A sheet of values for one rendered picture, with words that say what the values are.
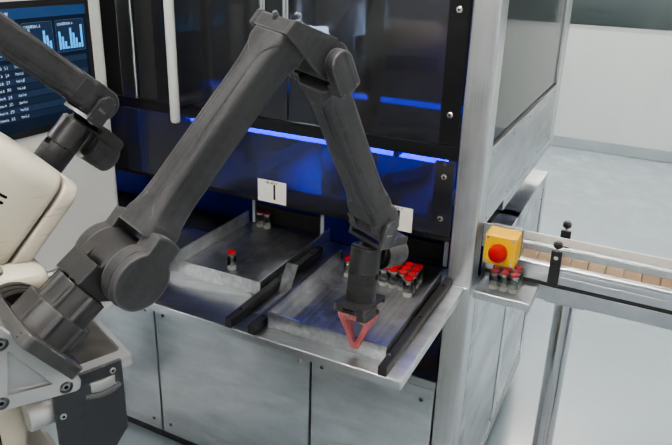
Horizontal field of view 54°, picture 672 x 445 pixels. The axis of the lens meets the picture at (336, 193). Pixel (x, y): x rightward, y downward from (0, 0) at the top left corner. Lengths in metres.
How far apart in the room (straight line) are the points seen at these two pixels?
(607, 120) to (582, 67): 0.50
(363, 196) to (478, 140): 0.42
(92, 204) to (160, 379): 0.67
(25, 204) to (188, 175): 0.21
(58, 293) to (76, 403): 0.26
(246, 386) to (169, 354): 0.29
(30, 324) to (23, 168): 0.20
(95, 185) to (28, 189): 0.99
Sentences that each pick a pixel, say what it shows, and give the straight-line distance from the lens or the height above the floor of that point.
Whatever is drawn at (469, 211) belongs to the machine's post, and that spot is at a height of 1.07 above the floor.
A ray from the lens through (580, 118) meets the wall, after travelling 6.13.
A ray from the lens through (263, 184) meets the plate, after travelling 1.71.
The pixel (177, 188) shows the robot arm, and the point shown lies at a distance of 0.83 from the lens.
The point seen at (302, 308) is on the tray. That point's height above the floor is 0.88.
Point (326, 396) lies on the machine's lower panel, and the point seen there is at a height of 0.45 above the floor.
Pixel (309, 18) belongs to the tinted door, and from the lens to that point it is 1.57.
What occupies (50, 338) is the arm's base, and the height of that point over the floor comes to 1.19.
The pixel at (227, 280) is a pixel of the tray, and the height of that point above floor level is 0.90.
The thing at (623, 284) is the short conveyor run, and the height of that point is 0.93.
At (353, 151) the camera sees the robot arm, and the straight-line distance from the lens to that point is 1.04.
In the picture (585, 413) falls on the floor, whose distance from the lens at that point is 2.78.
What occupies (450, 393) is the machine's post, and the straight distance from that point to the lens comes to 1.74.
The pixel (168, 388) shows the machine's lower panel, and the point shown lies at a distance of 2.28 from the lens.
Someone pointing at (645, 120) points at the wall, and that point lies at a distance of 6.09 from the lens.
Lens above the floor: 1.62
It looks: 20 degrees down
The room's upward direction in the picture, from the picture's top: 2 degrees clockwise
